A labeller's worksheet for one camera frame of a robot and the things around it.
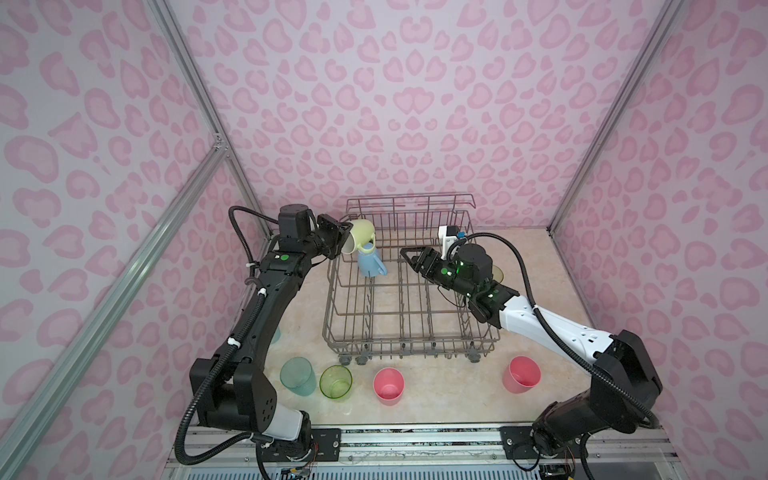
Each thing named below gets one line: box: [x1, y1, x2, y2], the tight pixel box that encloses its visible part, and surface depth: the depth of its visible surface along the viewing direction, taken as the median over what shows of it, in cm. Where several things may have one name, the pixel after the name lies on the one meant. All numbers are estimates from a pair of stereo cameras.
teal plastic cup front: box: [280, 356, 317, 397], surface depth 77 cm
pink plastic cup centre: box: [373, 367, 405, 406], surface depth 81 cm
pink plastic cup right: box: [503, 355, 542, 394], surface depth 79 cm
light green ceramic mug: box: [341, 219, 376, 255], surface depth 80 cm
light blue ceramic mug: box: [357, 243, 388, 277], surface depth 98 cm
